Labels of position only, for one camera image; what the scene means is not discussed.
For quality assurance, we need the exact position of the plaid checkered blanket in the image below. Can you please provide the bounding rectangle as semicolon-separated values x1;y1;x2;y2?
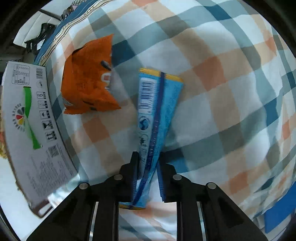
36;1;295;228

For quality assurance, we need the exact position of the blue long snack packet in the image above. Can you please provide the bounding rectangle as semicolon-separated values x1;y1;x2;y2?
119;68;184;210

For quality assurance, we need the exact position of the orange snack bag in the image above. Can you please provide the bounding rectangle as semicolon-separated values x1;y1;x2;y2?
61;35;120;114

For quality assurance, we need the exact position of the cardboard box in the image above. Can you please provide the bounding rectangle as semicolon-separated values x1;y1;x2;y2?
1;61;77;218

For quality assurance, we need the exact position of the white padded chair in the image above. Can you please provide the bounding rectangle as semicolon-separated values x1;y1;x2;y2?
13;9;61;55

